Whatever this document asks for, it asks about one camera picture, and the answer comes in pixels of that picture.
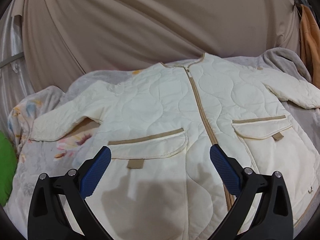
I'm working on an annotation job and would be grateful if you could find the cream quilted jacket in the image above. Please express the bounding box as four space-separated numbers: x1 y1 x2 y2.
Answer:
29 52 320 240

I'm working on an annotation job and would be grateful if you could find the green pillow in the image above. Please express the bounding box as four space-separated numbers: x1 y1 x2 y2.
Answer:
0 132 17 207

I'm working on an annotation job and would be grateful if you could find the grey floral blanket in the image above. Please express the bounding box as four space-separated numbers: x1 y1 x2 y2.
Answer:
3 47 320 240

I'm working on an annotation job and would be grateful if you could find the silver satin curtain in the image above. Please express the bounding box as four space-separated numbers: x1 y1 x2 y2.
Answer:
0 3 35 135

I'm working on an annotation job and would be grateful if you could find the orange hanging garment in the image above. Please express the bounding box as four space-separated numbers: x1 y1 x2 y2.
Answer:
300 5 320 88

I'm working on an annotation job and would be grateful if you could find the beige curtain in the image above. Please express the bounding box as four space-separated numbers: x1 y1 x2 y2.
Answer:
22 0 299 91

